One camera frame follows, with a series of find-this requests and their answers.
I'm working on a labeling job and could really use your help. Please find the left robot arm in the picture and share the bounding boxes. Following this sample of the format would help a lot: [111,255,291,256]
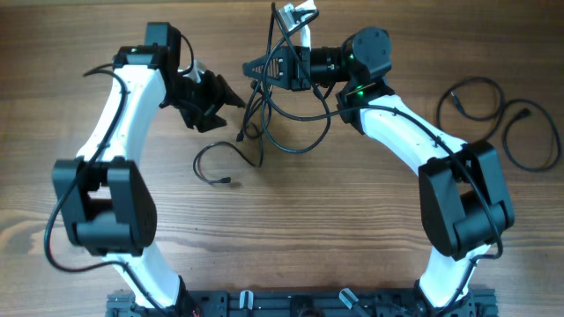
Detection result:
[51,22,243,316]

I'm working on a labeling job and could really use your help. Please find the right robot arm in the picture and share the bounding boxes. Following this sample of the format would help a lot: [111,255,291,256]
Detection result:
[242,27,515,316]

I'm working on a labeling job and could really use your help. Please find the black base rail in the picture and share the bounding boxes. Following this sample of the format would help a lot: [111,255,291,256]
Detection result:
[105,288,499,317]

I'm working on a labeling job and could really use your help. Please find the right camera black cable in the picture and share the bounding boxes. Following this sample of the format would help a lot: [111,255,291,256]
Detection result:
[262,8,504,316]

